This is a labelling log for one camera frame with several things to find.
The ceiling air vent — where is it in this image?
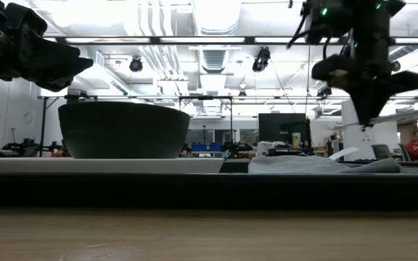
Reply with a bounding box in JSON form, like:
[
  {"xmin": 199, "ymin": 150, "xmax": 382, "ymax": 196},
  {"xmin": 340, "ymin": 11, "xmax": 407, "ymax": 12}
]
[{"xmin": 201, "ymin": 49, "xmax": 229, "ymax": 74}]

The white round plate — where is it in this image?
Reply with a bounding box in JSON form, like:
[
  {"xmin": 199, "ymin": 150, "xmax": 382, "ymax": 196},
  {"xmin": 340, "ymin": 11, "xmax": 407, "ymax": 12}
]
[{"xmin": 0, "ymin": 157, "xmax": 226, "ymax": 175}]

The black bowl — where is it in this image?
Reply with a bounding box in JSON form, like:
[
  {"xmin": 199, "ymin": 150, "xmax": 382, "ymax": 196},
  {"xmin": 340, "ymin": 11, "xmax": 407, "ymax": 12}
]
[{"xmin": 57, "ymin": 101, "xmax": 192, "ymax": 160}]

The white pillar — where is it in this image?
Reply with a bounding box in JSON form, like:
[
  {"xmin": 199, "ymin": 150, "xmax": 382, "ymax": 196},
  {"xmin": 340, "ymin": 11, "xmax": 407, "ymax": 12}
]
[{"xmin": 341, "ymin": 98, "xmax": 377, "ymax": 162}]

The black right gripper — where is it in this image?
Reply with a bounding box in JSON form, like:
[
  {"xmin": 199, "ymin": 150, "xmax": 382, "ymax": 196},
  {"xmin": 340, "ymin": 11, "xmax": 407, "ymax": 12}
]
[{"xmin": 310, "ymin": 53, "xmax": 418, "ymax": 126}]

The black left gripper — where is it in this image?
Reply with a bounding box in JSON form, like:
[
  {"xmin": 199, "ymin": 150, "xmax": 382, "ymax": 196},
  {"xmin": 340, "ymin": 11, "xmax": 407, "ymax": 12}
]
[{"xmin": 0, "ymin": 0, "xmax": 94, "ymax": 93}]

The black plastic tray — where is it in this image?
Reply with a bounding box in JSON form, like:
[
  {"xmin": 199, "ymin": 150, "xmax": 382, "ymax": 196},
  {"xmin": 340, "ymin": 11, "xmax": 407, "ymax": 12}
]
[{"xmin": 0, "ymin": 159, "xmax": 418, "ymax": 212}]

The blue box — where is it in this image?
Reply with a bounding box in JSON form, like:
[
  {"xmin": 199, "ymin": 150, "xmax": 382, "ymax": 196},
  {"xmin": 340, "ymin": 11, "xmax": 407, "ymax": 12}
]
[{"xmin": 191, "ymin": 143, "xmax": 224, "ymax": 153}]

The black monitor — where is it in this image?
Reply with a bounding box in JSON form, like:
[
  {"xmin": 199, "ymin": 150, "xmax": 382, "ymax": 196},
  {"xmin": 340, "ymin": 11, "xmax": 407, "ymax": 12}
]
[{"xmin": 258, "ymin": 112, "xmax": 313, "ymax": 148}]

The white bag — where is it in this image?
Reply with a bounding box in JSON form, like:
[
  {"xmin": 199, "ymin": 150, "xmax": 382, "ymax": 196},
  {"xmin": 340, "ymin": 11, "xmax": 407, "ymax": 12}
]
[{"xmin": 256, "ymin": 140, "xmax": 286, "ymax": 158}]

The grey office chair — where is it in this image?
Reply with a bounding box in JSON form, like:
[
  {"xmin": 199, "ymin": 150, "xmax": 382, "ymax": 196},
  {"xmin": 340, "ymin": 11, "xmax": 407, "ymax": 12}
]
[{"xmin": 371, "ymin": 144, "xmax": 393, "ymax": 162}]

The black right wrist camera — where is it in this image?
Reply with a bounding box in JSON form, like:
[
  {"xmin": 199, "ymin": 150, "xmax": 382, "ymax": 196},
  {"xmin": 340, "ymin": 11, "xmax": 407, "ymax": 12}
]
[{"xmin": 287, "ymin": 0, "xmax": 353, "ymax": 50}]

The grey cloth napkin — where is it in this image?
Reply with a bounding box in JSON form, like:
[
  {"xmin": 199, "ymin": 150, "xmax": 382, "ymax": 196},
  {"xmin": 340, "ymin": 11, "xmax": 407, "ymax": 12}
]
[{"xmin": 247, "ymin": 146, "xmax": 403, "ymax": 175}]

